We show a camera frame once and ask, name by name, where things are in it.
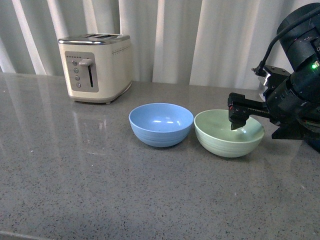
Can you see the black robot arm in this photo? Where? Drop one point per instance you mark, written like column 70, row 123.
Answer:
column 299, row 36

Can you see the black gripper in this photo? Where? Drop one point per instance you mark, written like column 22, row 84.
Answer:
column 297, row 118

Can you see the blue bowl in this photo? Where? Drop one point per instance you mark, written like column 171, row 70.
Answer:
column 161, row 124

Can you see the green bowl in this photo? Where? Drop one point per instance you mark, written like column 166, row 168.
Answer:
column 213, row 131

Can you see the cream toaster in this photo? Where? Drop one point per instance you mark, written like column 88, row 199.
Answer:
column 98, row 67

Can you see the white curtain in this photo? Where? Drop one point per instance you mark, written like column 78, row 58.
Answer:
column 193, row 42

